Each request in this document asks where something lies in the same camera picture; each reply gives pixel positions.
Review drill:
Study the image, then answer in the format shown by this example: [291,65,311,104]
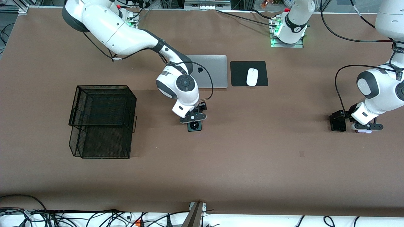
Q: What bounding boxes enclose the black flip phone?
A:
[330,119,347,132]

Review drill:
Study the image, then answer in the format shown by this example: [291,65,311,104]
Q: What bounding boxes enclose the silver closed laptop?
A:
[185,55,228,89]

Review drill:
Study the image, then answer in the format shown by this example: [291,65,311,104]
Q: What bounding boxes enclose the black mouse pad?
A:
[230,61,269,87]

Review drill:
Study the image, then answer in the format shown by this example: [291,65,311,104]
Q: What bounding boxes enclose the white computer mouse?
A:
[246,68,259,86]

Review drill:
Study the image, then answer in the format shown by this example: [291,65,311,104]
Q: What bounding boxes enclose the black mesh two-tier tray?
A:
[69,85,137,159]

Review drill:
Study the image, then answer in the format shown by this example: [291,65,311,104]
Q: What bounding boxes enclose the grey power strip white plugs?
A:
[184,0,231,10]

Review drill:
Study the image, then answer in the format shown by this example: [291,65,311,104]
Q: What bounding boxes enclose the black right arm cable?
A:
[83,32,214,103]

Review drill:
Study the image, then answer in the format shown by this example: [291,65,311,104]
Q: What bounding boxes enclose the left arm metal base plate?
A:
[271,35,304,48]

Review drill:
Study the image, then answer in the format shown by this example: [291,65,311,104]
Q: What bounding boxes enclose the long black table cable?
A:
[216,9,278,27]

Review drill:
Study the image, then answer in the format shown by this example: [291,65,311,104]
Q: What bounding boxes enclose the grey aluminium camera post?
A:
[181,202,207,227]

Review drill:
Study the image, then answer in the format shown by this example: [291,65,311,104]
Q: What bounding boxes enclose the black looping floor cable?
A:
[0,194,48,215]

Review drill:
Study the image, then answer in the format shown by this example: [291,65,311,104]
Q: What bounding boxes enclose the aluminium frame rail bracket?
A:
[0,5,29,15]

